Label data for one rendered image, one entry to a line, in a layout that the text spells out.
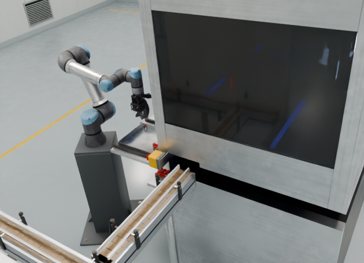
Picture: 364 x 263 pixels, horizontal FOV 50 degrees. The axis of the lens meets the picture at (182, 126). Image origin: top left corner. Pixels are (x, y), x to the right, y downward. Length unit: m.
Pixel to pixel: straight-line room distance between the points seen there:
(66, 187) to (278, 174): 2.31
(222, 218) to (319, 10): 1.26
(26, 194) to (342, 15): 3.08
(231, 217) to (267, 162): 0.48
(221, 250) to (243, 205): 0.45
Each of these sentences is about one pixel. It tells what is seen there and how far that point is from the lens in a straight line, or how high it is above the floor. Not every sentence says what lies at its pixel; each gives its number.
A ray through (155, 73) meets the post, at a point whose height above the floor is 1.49.
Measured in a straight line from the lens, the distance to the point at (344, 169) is 1.73.
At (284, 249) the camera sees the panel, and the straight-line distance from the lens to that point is 2.18.
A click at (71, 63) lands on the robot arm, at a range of 2.52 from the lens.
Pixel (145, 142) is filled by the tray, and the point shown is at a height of 0.88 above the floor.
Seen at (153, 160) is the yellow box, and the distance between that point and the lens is 2.10.
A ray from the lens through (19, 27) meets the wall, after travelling 7.87.
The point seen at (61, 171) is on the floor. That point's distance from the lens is 3.93.
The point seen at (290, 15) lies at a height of 1.83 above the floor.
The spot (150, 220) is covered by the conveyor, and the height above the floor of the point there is 0.93.
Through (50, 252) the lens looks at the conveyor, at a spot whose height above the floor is 0.93.
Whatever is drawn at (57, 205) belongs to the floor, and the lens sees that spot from 3.56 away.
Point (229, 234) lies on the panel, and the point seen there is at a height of 0.56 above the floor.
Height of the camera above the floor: 2.27
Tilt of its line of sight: 32 degrees down
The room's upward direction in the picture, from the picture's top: 5 degrees counter-clockwise
